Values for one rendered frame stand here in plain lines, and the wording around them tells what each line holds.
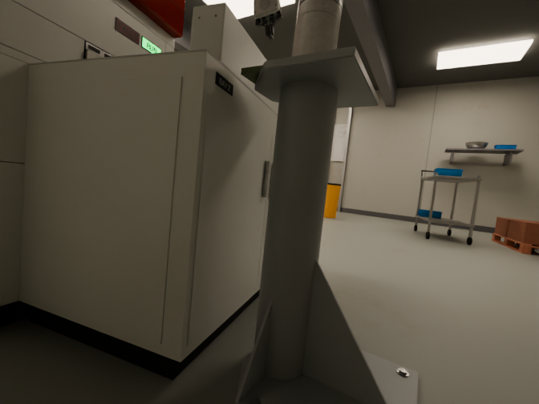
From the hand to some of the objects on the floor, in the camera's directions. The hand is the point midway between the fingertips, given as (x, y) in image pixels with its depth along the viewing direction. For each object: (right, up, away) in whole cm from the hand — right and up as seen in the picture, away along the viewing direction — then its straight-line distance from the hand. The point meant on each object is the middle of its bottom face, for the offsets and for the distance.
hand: (269, 32), depth 102 cm
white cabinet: (-35, -108, +18) cm, 115 cm away
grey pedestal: (+12, -115, -28) cm, 119 cm away
